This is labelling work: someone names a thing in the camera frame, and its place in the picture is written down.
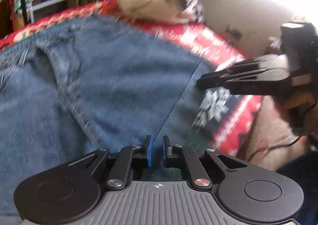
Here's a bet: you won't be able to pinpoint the green cutting mat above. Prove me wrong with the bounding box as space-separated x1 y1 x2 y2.
184 130 213 156

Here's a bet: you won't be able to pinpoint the blue denim shorts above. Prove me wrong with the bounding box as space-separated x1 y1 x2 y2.
1 14 215 224

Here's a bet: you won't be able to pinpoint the red patterned tablecloth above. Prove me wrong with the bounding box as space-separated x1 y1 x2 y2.
1 0 263 159

